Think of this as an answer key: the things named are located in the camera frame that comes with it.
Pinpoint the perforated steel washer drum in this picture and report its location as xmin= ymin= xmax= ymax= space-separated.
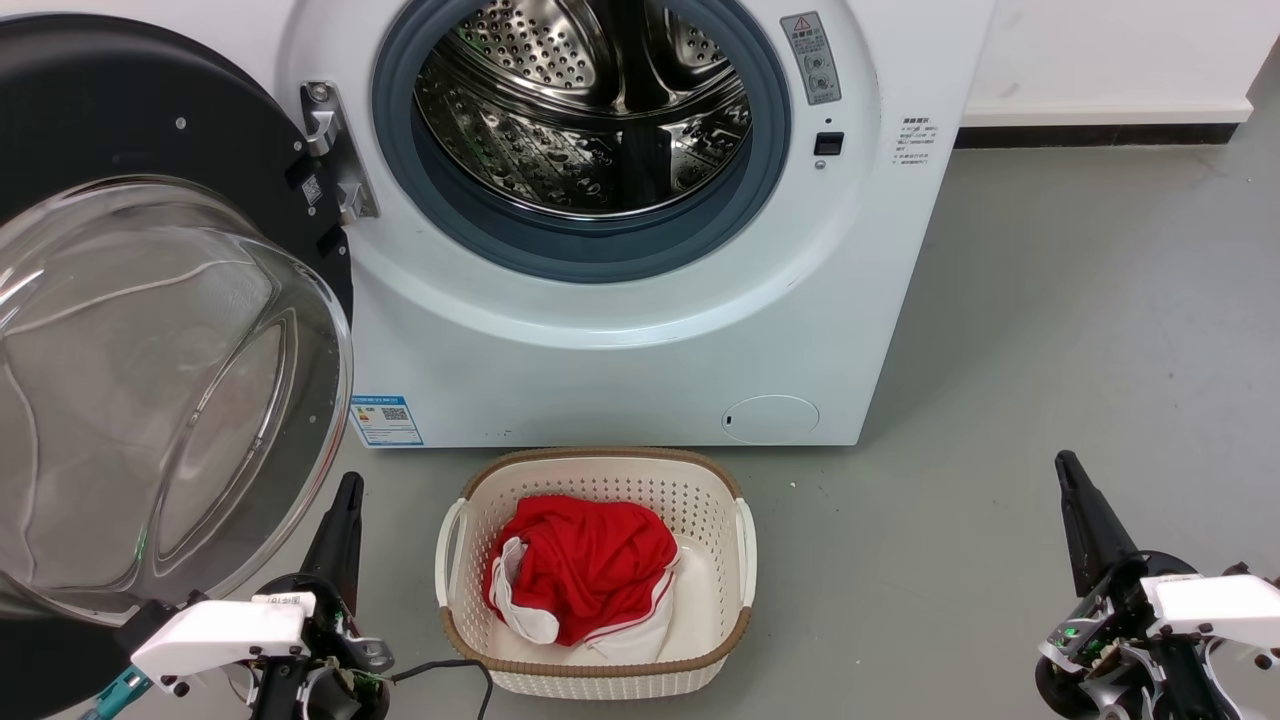
xmin=413 ymin=0 xmax=754 ymax=220

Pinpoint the thin black cable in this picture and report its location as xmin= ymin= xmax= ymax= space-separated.
xmin=388 ymin=660 xmax=494 ymax=720

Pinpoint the round white filter cover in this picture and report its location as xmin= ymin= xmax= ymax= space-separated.
xmin=721 ymin=394 xmax=820 ymax=446

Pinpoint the metal door hinge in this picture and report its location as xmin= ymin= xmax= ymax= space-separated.
xmin=299 ymin=81 xmax=382 ymax=224

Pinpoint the round black glass washer door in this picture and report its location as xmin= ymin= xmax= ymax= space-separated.
xmin=0 ymin=12 xmax=357 ymax=720

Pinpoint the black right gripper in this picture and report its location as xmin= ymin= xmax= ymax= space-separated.
xmin=1035 ymin=450 xmax=1246 ymax=720

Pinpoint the blue energy label sticker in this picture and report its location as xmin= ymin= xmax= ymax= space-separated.
xmin=349 ymin=396 xmax=424 ymax=448

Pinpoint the cream perforated laundry basket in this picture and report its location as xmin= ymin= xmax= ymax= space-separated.
xmin=434 ymin=447 xmax=758 ymax=701

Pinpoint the grey warning label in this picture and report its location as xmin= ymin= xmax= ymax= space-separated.
xmin=779 ymin=11 xmax=844 ymax=107

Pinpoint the teal connector piece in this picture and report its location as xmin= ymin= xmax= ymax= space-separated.
xmin=80 ymin=668 xmax=153 ymax=720

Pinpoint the white front-load washing machine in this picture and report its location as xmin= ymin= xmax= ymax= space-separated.
xmin=140 ymin=0 xmax=998 ymax=450

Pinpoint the small printed text sticker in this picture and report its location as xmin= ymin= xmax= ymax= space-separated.
xmin=893 ymin=115 xmax=941 ymax=167

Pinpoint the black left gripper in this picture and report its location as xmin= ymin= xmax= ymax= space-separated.
xmin=250 ymin=472 xmax=394 ymax=720

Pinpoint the red garment with white trim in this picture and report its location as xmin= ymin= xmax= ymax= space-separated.
xmin=482 ymin=494 xmax=681 ymax=663

